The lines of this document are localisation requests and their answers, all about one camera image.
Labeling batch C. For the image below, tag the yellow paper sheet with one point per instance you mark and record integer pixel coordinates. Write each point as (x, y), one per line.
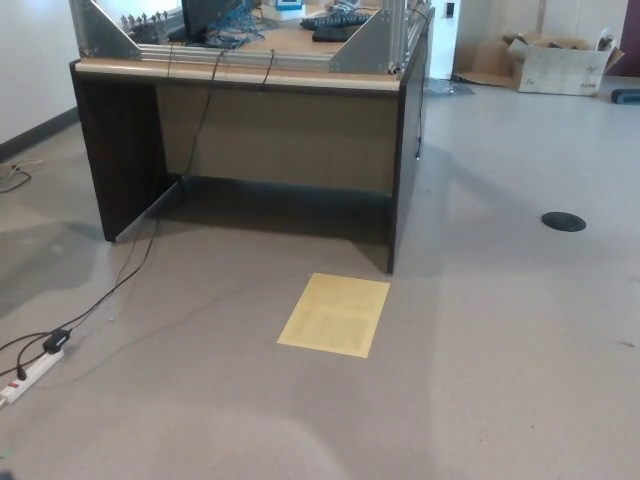
(334, 315)

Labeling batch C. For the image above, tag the dark wooden desk beige top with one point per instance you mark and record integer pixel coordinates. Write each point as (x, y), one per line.
(280, 140)

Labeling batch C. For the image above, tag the flat black device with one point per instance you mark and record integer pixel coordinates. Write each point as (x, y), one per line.
(330, 35)

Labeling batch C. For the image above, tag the black computer keyboard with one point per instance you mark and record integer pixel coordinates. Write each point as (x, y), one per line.
(331, 21)

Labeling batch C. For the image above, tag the white box with fiducial marker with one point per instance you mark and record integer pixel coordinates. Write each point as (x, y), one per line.
(289, 4)

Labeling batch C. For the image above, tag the flat brown cardboard piece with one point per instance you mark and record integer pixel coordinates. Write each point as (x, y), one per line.
(482, 65)

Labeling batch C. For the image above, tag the black round floor cover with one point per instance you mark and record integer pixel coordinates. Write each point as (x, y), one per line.
(563, 221)

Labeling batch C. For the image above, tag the black computer monitor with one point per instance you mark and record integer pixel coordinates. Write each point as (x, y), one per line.
(210, 15)

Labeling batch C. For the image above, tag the row of metal bolts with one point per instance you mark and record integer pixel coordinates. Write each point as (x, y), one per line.
(145, 22)

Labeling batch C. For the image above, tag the black power adapter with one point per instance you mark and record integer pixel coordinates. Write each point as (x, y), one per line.
(56, 340)

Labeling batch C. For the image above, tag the open white cardboard box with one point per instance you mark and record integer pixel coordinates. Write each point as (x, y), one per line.
(557, 70)

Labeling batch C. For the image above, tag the white power strip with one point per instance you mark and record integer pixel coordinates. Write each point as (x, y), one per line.
(31, 372)

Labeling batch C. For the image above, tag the dark blue flat object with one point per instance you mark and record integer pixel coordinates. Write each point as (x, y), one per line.
(627, 96)

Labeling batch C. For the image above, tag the black wall plate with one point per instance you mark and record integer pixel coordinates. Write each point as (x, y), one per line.
(450, 11)

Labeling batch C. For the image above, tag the aluminium extrusion frame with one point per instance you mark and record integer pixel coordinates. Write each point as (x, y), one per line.
(107, 40)

